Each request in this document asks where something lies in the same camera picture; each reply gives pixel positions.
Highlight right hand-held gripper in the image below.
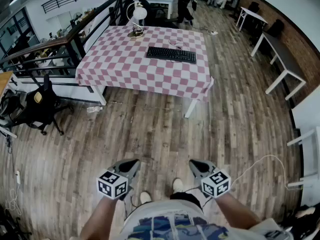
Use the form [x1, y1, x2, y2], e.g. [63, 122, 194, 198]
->
[188, 158, 232, 199]

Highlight person's left forearm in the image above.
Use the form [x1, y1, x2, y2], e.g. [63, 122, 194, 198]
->
[79, 196, 120, 240]

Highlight person's white shoe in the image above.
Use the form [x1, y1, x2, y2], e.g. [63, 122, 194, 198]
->
[172, 178, 185, 194]
[139, 190, 153, 205]

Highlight white floor cable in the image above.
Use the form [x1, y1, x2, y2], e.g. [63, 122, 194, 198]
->
[229, 154, 305, 191]

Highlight black railing wooden handrail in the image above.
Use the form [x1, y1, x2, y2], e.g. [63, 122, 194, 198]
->
[0, 0, 152, 87]

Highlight black computer keyboard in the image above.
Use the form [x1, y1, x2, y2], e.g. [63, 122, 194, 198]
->
[145, 46, 198, 65]

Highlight black keyboard cable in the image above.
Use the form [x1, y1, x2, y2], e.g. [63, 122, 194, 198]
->
[168, 38, 191, 52]

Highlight person's printed white shirt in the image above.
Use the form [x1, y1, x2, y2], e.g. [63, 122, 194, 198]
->
[119, 200, 295, 240]

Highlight person's black trousers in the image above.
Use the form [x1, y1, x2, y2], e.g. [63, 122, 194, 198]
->
[169, 192, 204, 211]

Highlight white folding table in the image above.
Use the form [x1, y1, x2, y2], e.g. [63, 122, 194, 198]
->
[235, 6, 269, 33]

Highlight grey top white table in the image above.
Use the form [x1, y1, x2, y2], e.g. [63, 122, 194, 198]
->
[250, 31, 307, 102]

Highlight white globe lamp gold base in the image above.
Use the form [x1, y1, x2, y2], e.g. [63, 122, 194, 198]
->
[125, 0, 148, 39]

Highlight person's right forearm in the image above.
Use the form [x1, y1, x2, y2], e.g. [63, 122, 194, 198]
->
[214, 191, 261, 231]

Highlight wooden desk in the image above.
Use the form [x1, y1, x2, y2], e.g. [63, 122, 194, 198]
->
[0, 70, 16, 99]

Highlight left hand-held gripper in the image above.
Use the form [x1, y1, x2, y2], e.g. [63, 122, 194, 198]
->
[96, 158, 141, 201]

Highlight clear plastic bottle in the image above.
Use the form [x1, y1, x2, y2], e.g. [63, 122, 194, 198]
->
[86, 105, 104, 114]

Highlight person's white right shoe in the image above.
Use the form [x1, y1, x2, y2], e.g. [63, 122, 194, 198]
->
[172, 178, 185, 194]

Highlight pink white checkered tablecloth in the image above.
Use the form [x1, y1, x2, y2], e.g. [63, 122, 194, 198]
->
[75, 25, 215, 104]

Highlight white shelf rack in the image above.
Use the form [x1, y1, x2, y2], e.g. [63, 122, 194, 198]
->
[286, 126, 320, 206]

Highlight black office chair yellow headrest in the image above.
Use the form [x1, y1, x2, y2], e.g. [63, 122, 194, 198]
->
[13, 73, 73, 137]

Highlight person's white left shoe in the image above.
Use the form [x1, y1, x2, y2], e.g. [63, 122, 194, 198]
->
[139, 190, 153, 205]

